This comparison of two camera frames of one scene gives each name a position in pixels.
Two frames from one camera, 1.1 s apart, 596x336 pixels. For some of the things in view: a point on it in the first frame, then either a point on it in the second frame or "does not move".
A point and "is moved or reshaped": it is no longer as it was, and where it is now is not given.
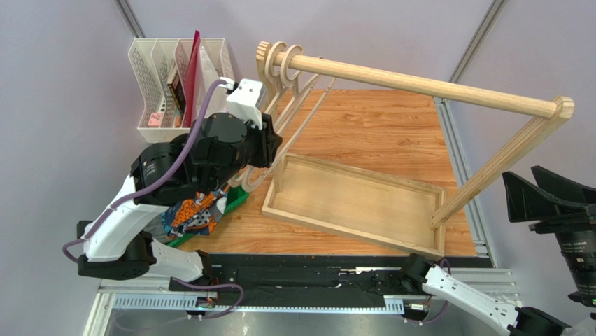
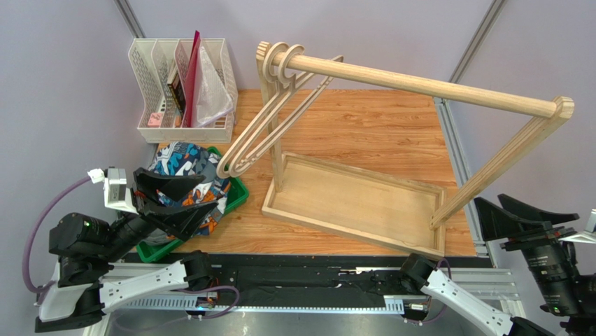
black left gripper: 271,140 → 183,220
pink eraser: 155,120 does not move
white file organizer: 175,78 does not move
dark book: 177,89 does not move
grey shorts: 158,232 does not move
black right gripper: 563,224 → 530,235
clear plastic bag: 206,77 does not move
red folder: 192,75 does not move
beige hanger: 289,67 is moved or reshaped
